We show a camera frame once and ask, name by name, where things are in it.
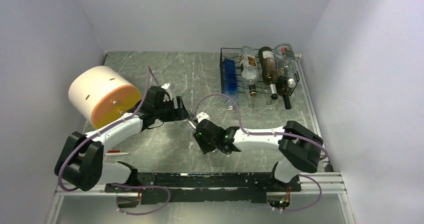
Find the clear bottle with label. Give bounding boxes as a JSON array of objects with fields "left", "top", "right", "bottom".
[{"left": 239, "top": 46, "right": 260, "bottom": 96}]

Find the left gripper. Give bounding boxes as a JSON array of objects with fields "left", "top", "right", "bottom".
[{"left": 154, "top": 96, "right": 190, "bottom": 122}]

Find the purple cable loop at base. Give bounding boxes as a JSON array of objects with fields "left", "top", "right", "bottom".
[{"left": 115, "top": 186, "right": 171, "bottom": 216}]

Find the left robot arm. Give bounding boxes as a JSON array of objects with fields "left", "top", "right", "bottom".
[{"left": 54, "top": 86, "right": 194, "bottom": 192}]

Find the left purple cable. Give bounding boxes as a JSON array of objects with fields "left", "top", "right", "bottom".
[{"left": 57, "top": 65, "right": 162, "bottom": 192}]

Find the clear round bottle white cap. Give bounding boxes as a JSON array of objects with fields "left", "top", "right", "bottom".
[{"left": 180, "top": 119, "right": 198, "bottom": 139}]

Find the clear slim glass bottle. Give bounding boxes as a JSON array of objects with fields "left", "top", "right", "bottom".
[{"left": 263, "top": 89, "right": 272, "bottom": 105}]

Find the white and orange drum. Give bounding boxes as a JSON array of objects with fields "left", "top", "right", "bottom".
[{"left": 68, "top": 66, "right": 142, "bottom": 129}]

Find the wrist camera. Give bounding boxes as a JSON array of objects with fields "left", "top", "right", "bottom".
[
  {"left": 161, "top": 83, "right": 175, "bottom": 96},
  {"left": 196, "top": 112, "right": 211, "bottom": 123}
]

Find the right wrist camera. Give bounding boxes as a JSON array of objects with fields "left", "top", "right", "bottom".
[{"left": 196, "top": 112, "right": 211, "bottom": 123}]

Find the small clear glass bottle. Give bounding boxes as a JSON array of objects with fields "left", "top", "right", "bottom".
[{"left": 248, "top": 96, "right": 256, "bottom": 108}]

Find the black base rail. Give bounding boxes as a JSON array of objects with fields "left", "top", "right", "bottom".
[{"left": 105, "top": 172, "right": 302, "bottom": 205}]

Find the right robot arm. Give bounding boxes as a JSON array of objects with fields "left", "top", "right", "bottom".
[{"left": 193, "top": 119, "right": 324, "bottom": 191}]

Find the dark green wine bottle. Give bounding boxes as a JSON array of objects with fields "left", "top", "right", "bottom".
[
  {"left": 258, "top": 46, "right": 279, "bottom": 100},
  {"left": 276, "top": 76, "right": 292, "bottom": 110}
]

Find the black wire wine rack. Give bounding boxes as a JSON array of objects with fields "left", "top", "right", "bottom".
[{"left": 219, "top": 44, "right": 300, "bottom": 100}]

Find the white pen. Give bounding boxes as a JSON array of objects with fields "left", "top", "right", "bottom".
[{"left": 105, "top": 152, "right": 130, "bottom": 157}]

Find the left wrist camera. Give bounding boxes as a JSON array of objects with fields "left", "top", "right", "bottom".
[{"left": 161, "top": 83, "right": 175, "bottom": 96}]

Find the dark green wine bottle front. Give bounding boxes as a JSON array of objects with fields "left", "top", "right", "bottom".
[{"left": 276, "top": 76, "right": 292, "bottom": 110}]

